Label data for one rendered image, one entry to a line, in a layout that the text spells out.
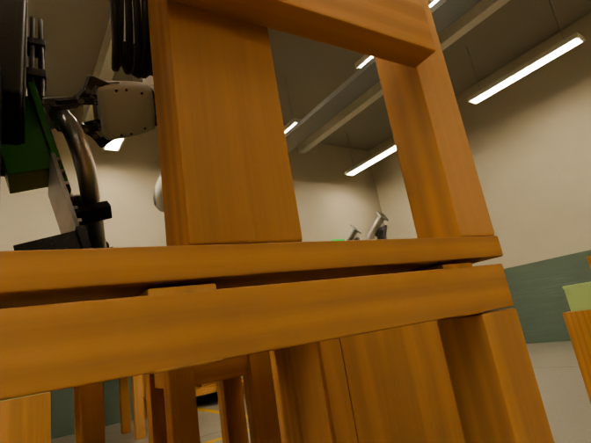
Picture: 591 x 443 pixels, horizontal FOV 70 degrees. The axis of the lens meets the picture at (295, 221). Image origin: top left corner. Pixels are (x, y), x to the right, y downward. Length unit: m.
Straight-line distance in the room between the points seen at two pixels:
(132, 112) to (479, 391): 0.76
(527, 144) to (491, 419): 7.37
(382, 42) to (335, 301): 0.41
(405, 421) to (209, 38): 1.24
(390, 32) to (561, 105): 7.22
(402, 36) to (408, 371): 1.07
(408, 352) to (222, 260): 1.11
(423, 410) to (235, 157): 1.19
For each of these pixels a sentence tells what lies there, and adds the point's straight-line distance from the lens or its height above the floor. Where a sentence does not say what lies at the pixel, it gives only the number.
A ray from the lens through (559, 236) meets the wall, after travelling 7.66.
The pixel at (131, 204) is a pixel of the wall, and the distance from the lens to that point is 6.90.
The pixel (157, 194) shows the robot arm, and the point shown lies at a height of 1.29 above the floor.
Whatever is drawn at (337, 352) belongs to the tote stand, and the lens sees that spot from 1.36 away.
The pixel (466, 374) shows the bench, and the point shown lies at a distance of 0.74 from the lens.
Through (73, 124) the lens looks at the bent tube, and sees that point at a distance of 0.78.
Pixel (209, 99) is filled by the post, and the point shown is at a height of 1.06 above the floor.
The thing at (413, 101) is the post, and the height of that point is 1.14.
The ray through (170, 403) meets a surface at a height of 0.65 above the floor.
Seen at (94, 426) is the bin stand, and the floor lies 0.64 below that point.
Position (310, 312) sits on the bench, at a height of 0.80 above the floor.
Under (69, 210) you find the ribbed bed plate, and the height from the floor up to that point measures 1.00.
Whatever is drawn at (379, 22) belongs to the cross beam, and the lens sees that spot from 0.71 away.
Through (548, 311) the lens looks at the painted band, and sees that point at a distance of 7.83.
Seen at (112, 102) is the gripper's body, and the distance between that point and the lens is 0.85.
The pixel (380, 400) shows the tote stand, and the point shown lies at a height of 0.53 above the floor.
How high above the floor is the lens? 0.78
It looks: 15 degrees up
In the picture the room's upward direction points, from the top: 9 degrees counter-clockwise
